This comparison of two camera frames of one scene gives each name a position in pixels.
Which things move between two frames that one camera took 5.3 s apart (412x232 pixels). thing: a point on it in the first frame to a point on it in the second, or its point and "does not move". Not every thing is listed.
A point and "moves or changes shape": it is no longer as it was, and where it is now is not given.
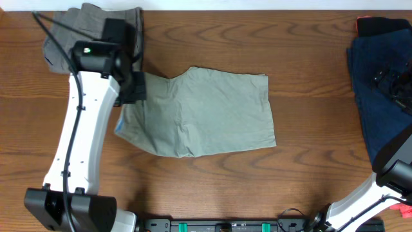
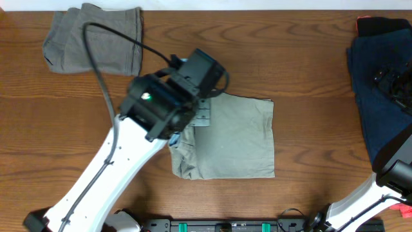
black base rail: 284,224 does not move
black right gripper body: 398,86 does not move
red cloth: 405,209 does not move
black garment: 370,25 does not move
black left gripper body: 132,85 to 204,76
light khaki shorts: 200,112 moves or changes shape
